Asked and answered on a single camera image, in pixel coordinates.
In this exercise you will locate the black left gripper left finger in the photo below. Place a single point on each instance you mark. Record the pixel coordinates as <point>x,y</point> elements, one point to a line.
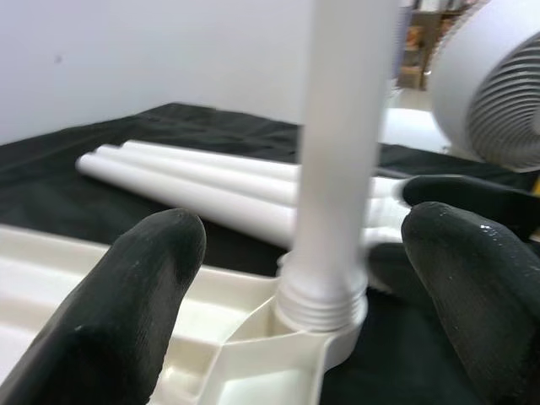
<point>105,316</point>

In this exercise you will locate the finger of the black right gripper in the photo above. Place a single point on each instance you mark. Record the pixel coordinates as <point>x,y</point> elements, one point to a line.
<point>485,194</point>

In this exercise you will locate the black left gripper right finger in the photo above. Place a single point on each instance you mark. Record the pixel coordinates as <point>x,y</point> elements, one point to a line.
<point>485,295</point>

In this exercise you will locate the white round floor fan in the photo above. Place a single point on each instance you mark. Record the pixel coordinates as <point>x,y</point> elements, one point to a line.
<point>464,63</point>

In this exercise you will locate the black cloth table cover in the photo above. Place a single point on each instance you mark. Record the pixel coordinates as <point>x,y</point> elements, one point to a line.
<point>63,190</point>

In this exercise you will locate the white plastic table top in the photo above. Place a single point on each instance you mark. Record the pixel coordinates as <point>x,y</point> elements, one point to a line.
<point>253,379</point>

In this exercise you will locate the brown storage shelf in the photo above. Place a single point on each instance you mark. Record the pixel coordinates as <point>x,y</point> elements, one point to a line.
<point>422,42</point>

